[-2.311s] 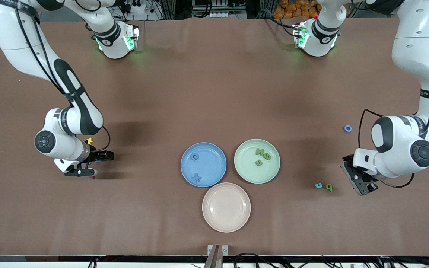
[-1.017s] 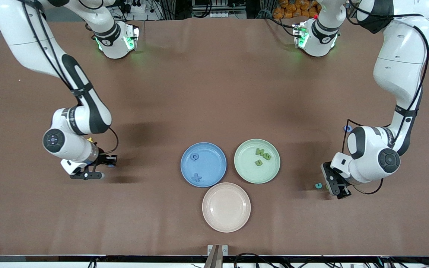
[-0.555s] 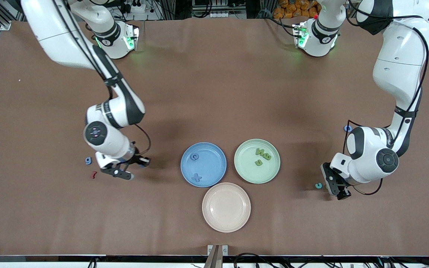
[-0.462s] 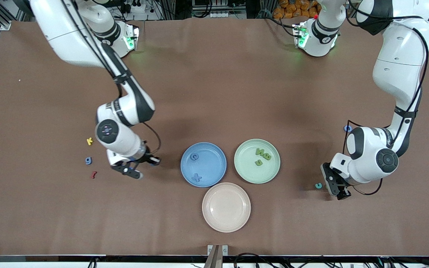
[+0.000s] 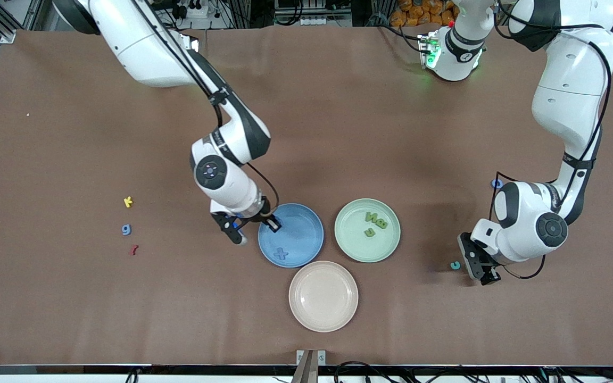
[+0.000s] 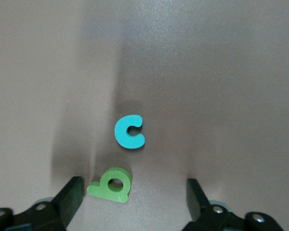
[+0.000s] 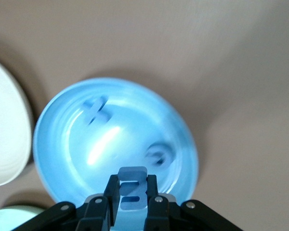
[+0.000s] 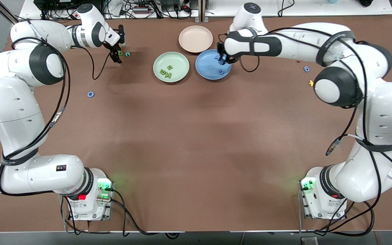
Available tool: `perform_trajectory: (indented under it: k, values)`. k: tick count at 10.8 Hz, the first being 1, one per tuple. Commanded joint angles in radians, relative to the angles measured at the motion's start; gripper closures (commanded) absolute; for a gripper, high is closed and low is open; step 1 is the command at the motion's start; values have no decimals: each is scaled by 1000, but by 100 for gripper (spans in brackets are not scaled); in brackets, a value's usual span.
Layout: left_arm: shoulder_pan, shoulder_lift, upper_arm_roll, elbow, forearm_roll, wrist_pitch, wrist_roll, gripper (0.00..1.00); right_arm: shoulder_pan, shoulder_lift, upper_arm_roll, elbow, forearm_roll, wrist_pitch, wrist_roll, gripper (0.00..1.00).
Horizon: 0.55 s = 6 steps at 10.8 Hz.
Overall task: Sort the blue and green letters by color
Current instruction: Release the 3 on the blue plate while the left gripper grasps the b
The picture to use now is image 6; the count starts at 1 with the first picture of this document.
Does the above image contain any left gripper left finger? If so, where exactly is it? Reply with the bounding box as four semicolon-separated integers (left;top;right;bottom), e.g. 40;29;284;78
0;176;85;231

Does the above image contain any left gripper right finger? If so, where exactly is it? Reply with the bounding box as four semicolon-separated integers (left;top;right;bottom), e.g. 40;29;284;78
183;178;284;231

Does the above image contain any green foam letter b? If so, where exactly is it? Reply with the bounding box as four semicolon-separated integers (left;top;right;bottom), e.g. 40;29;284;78
86;167;132;203

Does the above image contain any cyan foam letter c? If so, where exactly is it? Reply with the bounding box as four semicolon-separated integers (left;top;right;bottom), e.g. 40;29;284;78
114;114;146;149

